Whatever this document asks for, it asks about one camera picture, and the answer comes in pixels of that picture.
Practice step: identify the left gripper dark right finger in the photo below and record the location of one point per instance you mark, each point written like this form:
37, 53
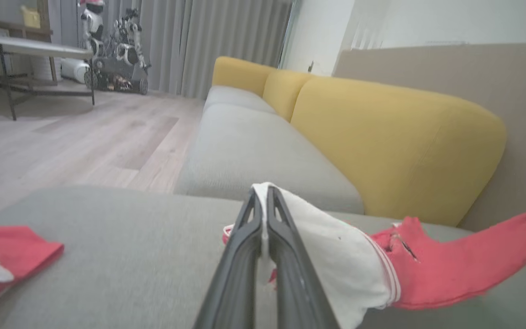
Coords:
290, 283

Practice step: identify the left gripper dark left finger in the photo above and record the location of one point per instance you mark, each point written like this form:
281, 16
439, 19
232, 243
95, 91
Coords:
240, 274

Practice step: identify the red and white jersey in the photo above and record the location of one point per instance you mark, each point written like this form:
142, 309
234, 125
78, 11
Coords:
436, 269

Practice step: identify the red shorts with white stripe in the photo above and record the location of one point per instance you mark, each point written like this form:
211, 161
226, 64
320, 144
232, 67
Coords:
12, 251

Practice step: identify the grey sofa seat cushion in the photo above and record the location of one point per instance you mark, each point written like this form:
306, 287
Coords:
233, 97
254, 155

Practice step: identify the wide grey sofa ottoman cushion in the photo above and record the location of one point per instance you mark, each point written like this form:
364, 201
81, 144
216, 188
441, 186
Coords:
107, 274

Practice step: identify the large yellow sofa back cushion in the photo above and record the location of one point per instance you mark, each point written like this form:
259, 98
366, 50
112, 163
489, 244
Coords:
395, 146

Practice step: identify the narrow yellow sofa back cushion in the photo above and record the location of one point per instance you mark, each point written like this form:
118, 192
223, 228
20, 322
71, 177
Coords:
286, 91

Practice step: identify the grey curtain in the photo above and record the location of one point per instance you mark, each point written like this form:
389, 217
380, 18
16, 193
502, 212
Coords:
208, 41

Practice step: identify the wheeled robot with white arms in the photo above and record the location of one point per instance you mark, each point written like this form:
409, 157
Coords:
123, 64

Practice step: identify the white cylinder appliance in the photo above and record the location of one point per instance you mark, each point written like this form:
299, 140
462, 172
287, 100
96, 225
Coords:
75, 71

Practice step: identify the white ribbed bin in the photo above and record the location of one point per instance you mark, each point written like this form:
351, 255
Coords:
44, 68

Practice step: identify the white humanoid robot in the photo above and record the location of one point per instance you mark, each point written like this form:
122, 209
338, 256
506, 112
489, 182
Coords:
92, 25

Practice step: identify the grey table with black legs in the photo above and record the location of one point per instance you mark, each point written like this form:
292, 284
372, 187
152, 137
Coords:
25, 48

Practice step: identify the wooden shelf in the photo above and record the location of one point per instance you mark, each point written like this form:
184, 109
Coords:
21, 32

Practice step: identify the yellow box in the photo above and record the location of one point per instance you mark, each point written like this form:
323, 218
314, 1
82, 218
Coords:
31, 17

